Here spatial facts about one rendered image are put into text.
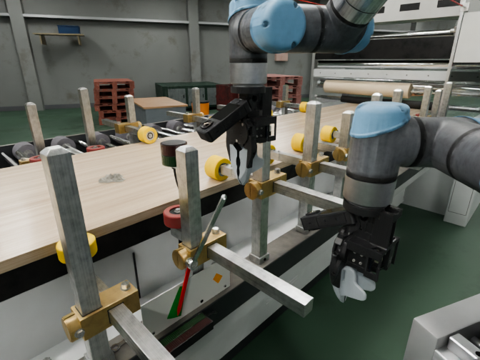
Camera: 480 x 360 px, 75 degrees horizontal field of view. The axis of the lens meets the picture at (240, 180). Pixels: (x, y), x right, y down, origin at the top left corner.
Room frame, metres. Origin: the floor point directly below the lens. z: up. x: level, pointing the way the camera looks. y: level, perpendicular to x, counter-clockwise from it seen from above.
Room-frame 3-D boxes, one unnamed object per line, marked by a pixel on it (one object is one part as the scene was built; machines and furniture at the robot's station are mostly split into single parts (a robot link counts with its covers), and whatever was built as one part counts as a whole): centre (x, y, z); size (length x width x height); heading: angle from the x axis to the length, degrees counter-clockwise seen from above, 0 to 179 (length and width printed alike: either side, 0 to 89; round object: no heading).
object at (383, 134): (0.46, -0.21, 1.17); 0.09 x 0.08 x 0.11; 89
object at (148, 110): (5.18, 1.36, 0.34); 1.26 x 0.65 x 0.68; 27
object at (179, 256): (0.67, 0.10, 0.85); 0.14 x 0.06 x 0.05; 136
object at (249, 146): (0.63, -0.02, 1.12); 0.05 x 0.02 x 0.09; 37
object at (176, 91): (9.50, 1.51, 0.34); 1.71 x 1.60 x 0.67; 111
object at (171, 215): (0.76, 0.17, 0.85); 0.08 x 0.08 x 0.11
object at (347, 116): (1.19, -0.41, 0.87); 0.04 x 0.04 x 0.48; 46
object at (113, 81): (7.40, 2.89, 0.44); 1.31 x 0.86 x 0.89; 22
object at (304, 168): (1.03, -0.25, 0.95); 0.14 x 0.06 x 0.05; 136
